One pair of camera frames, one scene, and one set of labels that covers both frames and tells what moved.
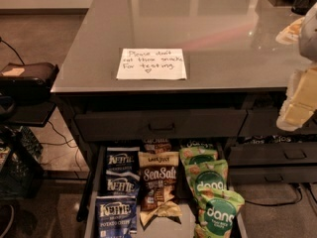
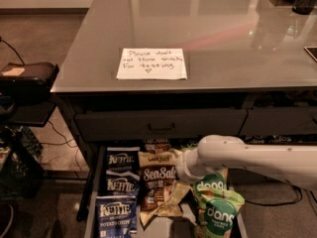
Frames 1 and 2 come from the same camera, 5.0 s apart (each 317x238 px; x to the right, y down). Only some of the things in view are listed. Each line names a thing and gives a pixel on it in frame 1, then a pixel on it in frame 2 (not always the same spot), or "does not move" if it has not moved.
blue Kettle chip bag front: (117, 216) does not move
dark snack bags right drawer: (276, 139) does not move
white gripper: (309, 34) → (182, 167)
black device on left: (25, 93) does not move
